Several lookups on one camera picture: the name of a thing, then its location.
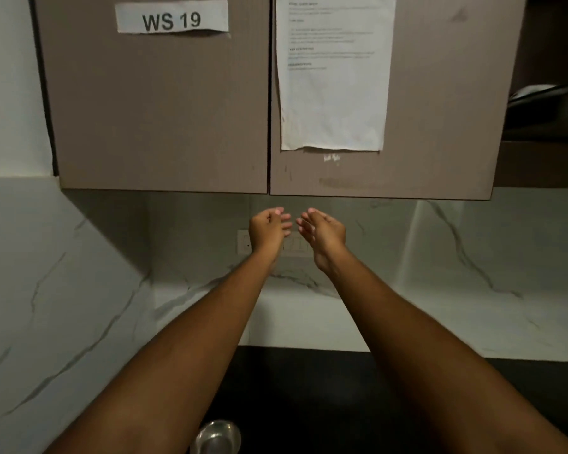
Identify person's left hand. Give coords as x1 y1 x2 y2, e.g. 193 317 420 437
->
248 207 293 260

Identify person's right hand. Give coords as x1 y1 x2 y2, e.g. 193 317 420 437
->
296 207 347 275

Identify brown wall cabinet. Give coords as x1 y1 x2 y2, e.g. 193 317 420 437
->
28 0 529 202

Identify steel bowl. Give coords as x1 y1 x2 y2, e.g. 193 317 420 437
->
189 419 242 454

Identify person's left forearm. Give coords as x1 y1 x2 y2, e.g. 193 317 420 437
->
45 252 278 454

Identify person's right forearm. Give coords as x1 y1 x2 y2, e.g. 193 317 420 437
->
321 250 568 454

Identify white printed paper sheet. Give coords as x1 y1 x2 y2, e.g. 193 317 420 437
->
275 0 398 152

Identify dark wooden open shelf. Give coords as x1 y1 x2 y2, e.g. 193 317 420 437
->
494 0 568 189

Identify white paper label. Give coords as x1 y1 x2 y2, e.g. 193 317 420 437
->
114 0 230 35

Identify white plate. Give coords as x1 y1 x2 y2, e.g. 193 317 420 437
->
509 78 568 107

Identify white wall switch board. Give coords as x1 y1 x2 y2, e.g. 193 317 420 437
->
236 229 313 259

